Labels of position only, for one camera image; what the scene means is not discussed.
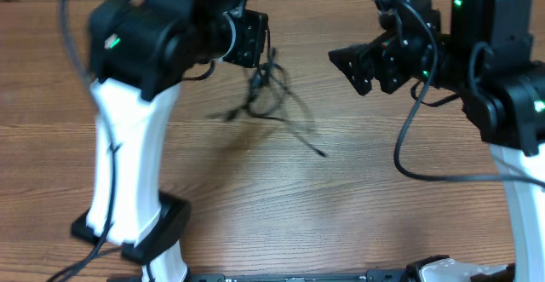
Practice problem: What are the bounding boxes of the black usb cable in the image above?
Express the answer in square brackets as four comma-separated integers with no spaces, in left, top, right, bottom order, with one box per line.
[206,26,329,159]

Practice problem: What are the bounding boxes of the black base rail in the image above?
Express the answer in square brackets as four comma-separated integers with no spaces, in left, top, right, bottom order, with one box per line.
[189,269,409,282]

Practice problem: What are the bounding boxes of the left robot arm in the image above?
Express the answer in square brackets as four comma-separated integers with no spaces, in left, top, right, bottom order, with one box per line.
[60,0,268,281]

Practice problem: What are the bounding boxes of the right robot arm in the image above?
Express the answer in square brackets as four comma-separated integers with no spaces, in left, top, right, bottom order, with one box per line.
[329,0,544,281]

